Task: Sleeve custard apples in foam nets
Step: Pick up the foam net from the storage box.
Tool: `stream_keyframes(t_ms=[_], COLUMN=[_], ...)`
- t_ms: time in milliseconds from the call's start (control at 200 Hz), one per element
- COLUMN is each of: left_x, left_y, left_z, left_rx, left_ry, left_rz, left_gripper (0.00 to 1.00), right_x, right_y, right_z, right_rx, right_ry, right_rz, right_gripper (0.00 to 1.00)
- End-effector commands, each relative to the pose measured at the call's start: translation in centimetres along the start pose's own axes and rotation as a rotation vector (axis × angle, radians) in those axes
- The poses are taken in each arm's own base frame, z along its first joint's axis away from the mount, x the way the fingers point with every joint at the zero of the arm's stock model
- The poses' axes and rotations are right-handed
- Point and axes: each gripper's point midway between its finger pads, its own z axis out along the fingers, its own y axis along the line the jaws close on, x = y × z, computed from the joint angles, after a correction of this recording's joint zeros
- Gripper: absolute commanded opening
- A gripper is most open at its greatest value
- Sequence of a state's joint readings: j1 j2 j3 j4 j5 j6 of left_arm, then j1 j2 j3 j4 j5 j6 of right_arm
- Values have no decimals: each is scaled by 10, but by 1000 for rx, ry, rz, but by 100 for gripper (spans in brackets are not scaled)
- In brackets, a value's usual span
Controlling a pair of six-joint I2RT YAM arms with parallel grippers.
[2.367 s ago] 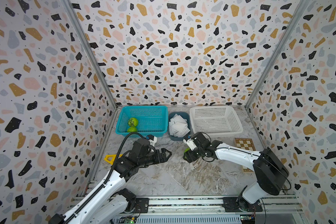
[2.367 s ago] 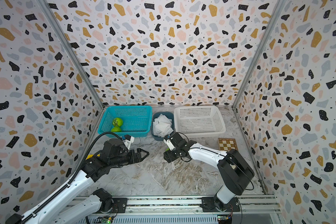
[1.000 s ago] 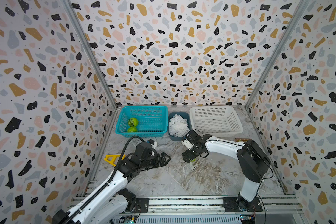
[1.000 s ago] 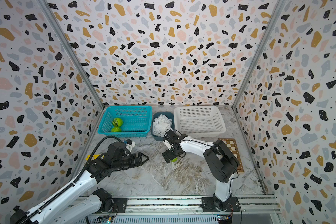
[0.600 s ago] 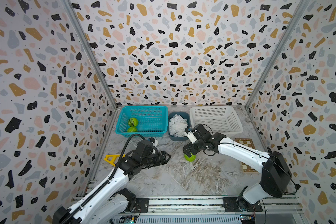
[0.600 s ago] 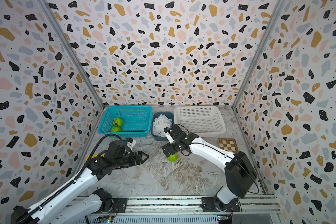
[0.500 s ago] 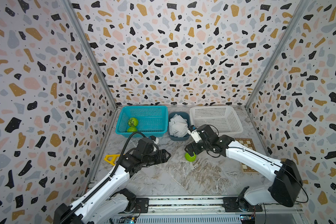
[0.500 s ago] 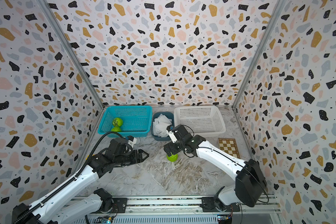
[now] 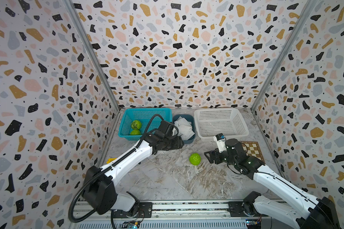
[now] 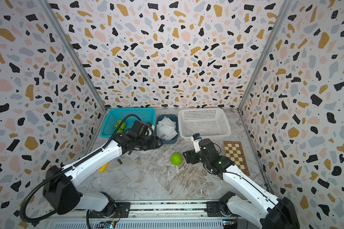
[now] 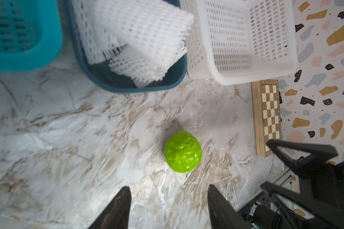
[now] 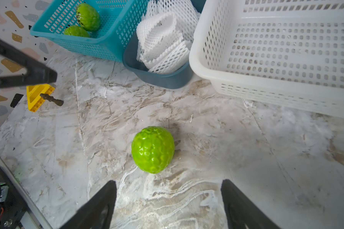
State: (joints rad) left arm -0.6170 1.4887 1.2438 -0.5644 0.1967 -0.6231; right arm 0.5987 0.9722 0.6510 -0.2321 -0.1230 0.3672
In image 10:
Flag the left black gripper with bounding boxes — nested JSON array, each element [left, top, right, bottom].
[[137, 135, 165, 150]]

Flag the green custard apple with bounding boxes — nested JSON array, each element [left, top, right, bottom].
[[170, 153, 183, 166], [115, 120, 126, 130]]

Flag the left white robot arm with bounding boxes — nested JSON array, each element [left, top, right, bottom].
[[43, 120, 163, 217]]

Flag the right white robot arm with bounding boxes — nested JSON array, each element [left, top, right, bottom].
[[183, 134, 300, 229]]

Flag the pile of white foam nets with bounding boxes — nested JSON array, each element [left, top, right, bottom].
[[156, 116, 178, 141]]

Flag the dark teal small bin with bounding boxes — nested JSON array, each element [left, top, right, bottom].
[[156, 114, 179, 145]]

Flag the white plastic basket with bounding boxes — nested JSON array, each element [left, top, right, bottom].
[[178, 108, 231, 141]]

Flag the wooden chessboard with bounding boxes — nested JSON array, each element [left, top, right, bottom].
[[224, 141, 250, 177]]

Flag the teal plastic basket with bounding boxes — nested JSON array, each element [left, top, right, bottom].
[[99, 107, 157, 138]]

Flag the yellow triangular plastic piece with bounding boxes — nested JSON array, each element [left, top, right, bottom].
[[98, 162, 109, 173]]

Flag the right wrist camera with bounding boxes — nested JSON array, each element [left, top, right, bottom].
[[191, 134, 202, 153]]

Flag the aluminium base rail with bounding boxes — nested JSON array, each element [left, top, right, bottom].
[[44, 199, 289, 229]]

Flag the black corrugated cable conduit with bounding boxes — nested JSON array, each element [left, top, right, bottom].
[[19, 114, 155, 223]]

